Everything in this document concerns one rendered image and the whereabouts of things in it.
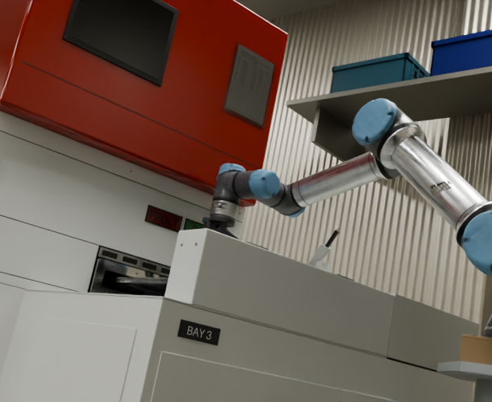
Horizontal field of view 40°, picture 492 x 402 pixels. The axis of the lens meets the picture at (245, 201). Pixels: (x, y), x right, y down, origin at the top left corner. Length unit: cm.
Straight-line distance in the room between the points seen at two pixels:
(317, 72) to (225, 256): 383
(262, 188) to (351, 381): 55
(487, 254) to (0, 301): 110
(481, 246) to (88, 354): 77
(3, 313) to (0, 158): 37
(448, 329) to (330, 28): 365
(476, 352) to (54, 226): 103
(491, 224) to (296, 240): 328
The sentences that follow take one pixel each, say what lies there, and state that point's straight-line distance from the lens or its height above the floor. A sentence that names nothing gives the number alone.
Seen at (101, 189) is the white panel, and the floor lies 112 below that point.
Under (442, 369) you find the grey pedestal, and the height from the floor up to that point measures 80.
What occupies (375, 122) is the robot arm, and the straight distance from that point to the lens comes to 155.
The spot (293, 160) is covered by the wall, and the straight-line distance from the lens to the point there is 479.
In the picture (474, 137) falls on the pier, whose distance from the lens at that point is 392.
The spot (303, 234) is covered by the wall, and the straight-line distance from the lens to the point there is 452.
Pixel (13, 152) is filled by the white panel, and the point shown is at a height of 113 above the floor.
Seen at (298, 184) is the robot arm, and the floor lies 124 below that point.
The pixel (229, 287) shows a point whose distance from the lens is 126.
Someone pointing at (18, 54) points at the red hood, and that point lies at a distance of 175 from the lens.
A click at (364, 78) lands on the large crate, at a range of 393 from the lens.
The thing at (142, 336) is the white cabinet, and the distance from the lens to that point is 120.
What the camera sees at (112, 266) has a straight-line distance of 182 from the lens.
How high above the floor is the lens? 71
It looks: 15 degrees up
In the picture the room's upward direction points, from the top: 11 degrees clockwise
